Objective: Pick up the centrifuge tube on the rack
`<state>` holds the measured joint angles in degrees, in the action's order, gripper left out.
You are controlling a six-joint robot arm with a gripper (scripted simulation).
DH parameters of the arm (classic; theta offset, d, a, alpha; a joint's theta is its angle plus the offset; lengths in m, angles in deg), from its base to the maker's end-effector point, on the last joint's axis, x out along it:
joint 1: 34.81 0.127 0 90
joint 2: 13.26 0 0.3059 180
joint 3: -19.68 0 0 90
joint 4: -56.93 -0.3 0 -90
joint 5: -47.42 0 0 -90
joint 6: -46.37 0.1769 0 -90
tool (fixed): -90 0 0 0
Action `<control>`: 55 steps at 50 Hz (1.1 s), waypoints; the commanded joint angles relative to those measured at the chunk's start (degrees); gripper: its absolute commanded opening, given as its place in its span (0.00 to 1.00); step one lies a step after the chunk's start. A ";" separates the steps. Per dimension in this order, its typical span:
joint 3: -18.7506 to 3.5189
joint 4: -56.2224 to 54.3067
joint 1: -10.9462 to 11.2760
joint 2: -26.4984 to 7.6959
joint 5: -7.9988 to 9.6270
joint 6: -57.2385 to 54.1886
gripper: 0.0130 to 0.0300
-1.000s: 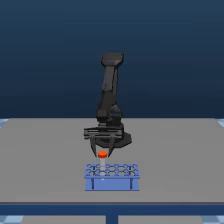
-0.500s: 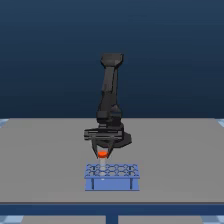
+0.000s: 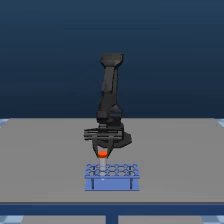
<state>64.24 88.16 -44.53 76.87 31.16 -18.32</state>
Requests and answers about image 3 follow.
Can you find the dark six-joint robot arm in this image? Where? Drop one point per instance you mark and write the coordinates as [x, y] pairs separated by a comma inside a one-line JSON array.
[[110, 90]]

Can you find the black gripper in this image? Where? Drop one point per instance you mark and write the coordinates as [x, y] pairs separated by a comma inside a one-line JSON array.
[[103, 134]]

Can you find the orange-capped centrifuge tube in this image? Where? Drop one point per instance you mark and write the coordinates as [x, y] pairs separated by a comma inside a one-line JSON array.
[[102, 160]]

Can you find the blue test tube rack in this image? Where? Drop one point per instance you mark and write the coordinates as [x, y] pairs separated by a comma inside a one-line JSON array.
[[112, 176]]

